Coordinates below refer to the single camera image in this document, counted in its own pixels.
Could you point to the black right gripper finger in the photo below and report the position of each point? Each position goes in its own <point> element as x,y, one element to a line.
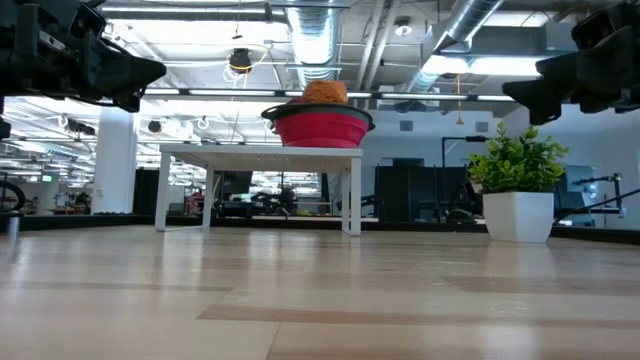
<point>545,112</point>
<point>555,80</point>

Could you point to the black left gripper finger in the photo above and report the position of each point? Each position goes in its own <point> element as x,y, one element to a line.
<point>120,70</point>
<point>130,102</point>

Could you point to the large wrinkled orange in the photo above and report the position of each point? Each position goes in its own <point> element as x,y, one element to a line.
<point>325,92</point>

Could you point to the white round column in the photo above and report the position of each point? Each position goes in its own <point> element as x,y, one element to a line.
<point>114,165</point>

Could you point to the grey computer monitor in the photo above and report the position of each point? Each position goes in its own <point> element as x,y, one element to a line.
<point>580,187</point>

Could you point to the yellow hanging pendant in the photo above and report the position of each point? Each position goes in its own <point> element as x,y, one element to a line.
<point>459,120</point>

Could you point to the green plant in white pot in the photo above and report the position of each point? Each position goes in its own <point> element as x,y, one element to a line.
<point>517,200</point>

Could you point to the black pole stand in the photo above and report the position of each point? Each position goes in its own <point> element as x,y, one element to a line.
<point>442,150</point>

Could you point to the white metal shelf riser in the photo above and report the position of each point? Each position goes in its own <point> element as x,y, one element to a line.
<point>260,157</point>

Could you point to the black wheel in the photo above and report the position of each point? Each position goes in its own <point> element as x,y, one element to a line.
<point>12,195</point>

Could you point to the black cabinet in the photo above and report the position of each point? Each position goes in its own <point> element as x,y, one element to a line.
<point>420,192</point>

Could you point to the silver metal cylinder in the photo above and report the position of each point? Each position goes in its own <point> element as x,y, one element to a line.
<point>12,225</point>

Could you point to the red collapsible bowl black rim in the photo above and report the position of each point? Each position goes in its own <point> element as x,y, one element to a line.
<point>320,127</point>

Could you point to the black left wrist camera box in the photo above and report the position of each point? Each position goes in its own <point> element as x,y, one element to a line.
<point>87,20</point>

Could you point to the black table edge frame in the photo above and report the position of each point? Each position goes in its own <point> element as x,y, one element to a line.
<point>300,223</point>

